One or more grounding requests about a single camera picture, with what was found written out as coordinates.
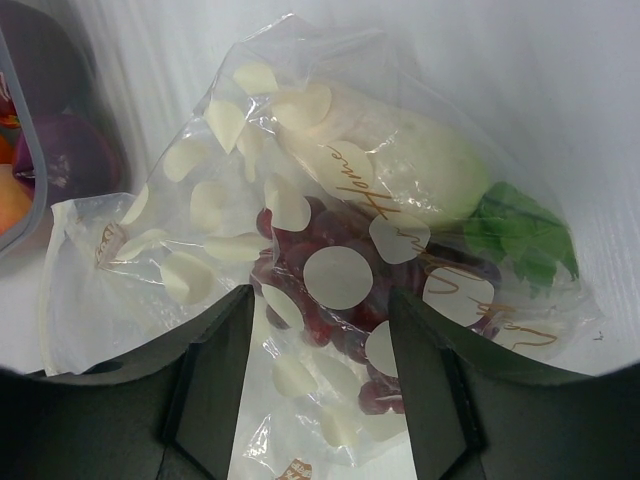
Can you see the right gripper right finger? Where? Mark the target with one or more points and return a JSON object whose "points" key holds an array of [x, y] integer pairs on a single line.
{"points": [[476, 410]]}

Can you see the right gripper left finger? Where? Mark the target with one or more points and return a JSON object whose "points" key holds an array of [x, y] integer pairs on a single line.
{"points": [[166, 410]]}

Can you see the fake peach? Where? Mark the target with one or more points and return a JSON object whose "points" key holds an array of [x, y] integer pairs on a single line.
{"points": [[15, 201]]}

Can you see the fake purple onion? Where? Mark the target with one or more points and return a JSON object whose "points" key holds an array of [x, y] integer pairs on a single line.
{"points": [[79, 161]]}

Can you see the clear zip top bag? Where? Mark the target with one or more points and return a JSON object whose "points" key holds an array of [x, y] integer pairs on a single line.
{"points": [[123, 270]]}

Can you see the fake dark red apple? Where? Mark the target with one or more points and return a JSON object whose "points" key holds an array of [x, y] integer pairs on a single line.
{"points": [[43, 67]]}

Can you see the fake green leaf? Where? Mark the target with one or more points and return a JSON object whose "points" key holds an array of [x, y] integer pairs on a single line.
{"points": [[510, 226]]}

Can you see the fake purple grapes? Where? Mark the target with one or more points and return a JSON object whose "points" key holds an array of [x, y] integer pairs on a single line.
{"points": [[340, 270]]}

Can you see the fake white radish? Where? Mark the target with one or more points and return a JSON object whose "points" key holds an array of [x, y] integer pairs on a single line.
{"points": [[382, 158]]}

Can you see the grey transparent plastic container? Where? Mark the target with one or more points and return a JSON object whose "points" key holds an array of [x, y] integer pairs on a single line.
{"points": [[27, 159]]}

